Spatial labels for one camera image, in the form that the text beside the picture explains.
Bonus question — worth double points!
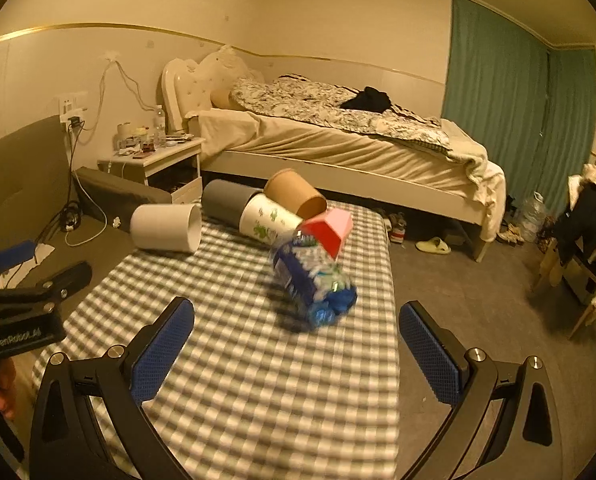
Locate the white bedside table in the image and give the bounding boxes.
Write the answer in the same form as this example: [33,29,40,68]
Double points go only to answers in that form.
[97,138,203,204]

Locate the sneakers under bed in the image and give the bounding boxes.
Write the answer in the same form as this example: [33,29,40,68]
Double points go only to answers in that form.
[388,212,407,245]

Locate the blue plastic water bottle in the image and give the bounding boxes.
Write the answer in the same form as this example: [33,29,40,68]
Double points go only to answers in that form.
[272,229,357,330]

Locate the green curtain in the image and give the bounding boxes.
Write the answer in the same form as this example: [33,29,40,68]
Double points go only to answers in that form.
[442,0,596,214]

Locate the white bed frame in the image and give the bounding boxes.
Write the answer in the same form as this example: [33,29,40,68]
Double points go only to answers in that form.
[161,46,506,260]

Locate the green slipper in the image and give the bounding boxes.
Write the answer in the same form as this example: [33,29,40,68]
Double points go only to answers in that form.
[415,236,452,255]

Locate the grey cylindrical cup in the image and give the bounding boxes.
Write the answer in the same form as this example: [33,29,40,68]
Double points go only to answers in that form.
[201,179,261,228]

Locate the white cup green print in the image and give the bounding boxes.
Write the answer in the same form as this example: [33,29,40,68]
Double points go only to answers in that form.
[238,193,302,246]

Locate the grey white checkered tablecloth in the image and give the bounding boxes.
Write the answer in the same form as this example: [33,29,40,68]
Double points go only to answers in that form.
[58,205,399,479]

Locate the clear bottle on nightstand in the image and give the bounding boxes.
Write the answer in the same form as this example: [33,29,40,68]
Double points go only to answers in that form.
[153,105,167,148]

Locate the white wall power strip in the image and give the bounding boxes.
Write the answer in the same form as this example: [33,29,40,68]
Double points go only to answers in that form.
[56,91,89,125]

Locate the wooden chair with clothes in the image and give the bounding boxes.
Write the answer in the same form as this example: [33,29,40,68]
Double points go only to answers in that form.
[532,164,596,332]

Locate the brown paper cup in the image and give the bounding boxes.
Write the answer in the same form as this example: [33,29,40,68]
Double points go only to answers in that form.
[263,168,327,220]

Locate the red pink faceted cup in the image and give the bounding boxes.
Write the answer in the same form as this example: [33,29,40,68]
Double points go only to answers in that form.
[300,208,353,259]

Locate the patterned grey duvet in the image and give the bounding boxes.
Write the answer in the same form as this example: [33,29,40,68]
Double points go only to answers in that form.
[231,75,450,153]

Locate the beige pillow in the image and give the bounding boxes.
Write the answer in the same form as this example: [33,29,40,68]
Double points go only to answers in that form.
[210,89,245,110]

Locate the large clear water jug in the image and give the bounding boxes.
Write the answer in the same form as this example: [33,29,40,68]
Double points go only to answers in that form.
[519,191,546,243]

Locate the black garment on bed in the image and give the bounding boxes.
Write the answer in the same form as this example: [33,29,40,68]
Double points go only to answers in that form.
[339,87,392,114]

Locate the white cylindrical cup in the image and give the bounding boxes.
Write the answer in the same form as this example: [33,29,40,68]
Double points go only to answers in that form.
[130,204,202,254]

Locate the white charging cable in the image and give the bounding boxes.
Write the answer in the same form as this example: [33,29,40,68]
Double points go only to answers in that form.
[64,159,110,248]

